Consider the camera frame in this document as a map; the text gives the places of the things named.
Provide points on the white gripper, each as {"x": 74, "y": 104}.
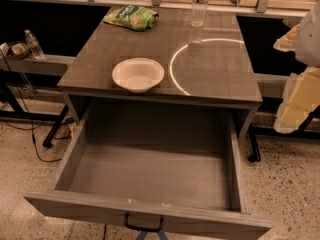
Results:
{"x": 309, "y": 42}

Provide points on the clear plastic water bottle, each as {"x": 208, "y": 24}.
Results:
{"x": 198, "y": 12}

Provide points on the open grey top drawer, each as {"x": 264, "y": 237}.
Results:
{"x": 152, "y": 160}

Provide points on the small background water bottle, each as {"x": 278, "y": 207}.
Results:
{"x": 34, "y": 45}

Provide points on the grey wooden cabinet table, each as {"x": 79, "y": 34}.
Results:
{"x": 218, "y": 72}

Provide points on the white paper bowl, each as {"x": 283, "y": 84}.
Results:
{"x": 138, "y": 75}

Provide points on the green snack bag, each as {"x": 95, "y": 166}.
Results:
{"x": 134, "y": 17}

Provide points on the grey side bench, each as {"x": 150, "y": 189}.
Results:
{"x": 52, "y": 65}

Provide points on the round tray with items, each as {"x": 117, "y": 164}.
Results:
{"x": 14, "y": 50}

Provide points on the black drawer handle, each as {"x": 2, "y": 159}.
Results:
{"x": 134, "y": 223}

